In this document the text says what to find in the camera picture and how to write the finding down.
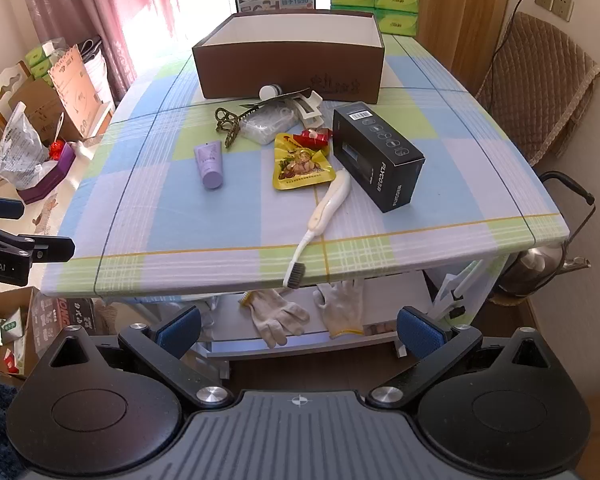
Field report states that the purple cream tube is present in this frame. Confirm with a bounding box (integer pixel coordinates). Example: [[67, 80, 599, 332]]
[[194, 141, 226, 190]]

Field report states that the crumpled clear plastic bag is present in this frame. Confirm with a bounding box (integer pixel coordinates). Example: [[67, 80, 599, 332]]
[[0, 101, 48, 191]]

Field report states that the black product box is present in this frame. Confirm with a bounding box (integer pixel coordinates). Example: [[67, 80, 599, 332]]
[[331, 101, 426, 214]]

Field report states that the brown cardboard box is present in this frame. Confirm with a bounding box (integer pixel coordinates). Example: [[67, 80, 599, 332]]
[[192, 10, 386, 106]]

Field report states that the bronze hair claw clip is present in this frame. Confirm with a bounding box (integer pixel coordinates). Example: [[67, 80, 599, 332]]
[[214, 107, 246, 150]]

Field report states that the brown carton with white flap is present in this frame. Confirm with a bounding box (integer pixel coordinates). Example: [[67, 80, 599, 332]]
[[0, 61, 88, 143]]

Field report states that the wooden door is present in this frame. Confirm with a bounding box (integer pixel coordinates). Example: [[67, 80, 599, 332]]
[[417, 0, 513, 93]]

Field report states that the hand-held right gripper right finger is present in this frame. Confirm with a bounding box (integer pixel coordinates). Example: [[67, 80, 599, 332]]
[[366, 306, 552, 409]]

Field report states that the pink printed carton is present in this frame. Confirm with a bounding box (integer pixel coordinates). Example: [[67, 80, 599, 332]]
[[47, 45, 113, 138]]

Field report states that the blue rug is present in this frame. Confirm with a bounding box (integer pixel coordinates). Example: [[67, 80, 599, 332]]
[[0, 374, 33, 480]]

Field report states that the cream toothbrush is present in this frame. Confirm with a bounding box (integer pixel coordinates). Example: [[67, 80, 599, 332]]
[[285, 170, 352, 289]]

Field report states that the black power cable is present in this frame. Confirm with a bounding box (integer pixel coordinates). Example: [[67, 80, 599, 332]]
[[492, 0, 548, 76]]

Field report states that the small green tissue bundle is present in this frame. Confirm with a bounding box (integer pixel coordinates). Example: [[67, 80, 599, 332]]
[[26, 42, 56, 79]]

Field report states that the open cardboard box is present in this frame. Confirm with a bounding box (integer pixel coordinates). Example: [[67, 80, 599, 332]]
[[0, 285, 46, 376]]

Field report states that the pink curtain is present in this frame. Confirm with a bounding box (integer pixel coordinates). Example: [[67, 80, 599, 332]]
[[15, 0, 231, 106]]

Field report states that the white hair claw clip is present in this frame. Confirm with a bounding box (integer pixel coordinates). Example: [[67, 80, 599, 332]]
[[290, 91, 327, 128]]

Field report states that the printed beige cloth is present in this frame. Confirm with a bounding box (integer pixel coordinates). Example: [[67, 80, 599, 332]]
[[0, 160, 88, 291]]

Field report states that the white work glove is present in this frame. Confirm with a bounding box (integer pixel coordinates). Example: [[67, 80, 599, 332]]
[[237, 287, 311, 348], [312, 280, 366, 339]]

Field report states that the yellow snack packet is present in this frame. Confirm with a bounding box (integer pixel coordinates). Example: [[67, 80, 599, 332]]
[[272, 132, 337, 192]]

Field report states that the chair with quilted brown cover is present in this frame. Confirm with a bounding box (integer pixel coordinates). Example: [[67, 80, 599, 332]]
[[472, 10, 600, 168]]

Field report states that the metal kettle with black handle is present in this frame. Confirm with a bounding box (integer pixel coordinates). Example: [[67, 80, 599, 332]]
[[497, 170, 597, 306]]

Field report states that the white plastic bucket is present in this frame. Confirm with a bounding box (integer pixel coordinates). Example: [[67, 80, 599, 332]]
[[82, 50, 117, 111]]

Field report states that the red candy packet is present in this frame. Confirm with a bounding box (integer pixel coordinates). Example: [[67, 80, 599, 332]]
[[292, 127, 333, 150]]

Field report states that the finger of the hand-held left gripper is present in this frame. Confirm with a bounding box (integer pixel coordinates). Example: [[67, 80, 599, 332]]
[[0, 195, 27, 220], [0, 224, 76, 264]]

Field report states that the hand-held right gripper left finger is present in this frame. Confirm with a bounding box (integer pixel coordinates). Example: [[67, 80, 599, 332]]
[[49, 306, 235, 409]]

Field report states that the purple box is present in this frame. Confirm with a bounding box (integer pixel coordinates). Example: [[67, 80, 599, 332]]
[[17, 141, 77, 205]]

